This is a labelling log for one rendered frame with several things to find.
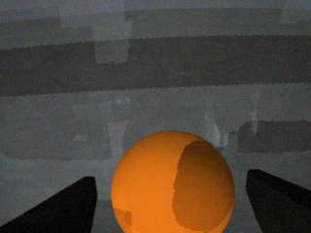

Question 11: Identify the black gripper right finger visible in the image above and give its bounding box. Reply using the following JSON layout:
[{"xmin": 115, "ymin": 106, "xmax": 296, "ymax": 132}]
[{"xmin": 246, "ymin": 170, "xmax": 311, "ymax": 233}]

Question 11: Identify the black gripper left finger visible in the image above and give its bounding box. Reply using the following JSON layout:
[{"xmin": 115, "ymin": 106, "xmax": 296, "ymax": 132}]
[{"xmin": 0, "ymin": 176, "xmax": 98, "ymax": 233}]

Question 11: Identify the orange ball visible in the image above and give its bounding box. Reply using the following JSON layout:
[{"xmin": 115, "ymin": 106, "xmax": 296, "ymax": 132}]
[{"xmin": 110, "ymin": 131, "xmax": 236, "ymax": 233}]

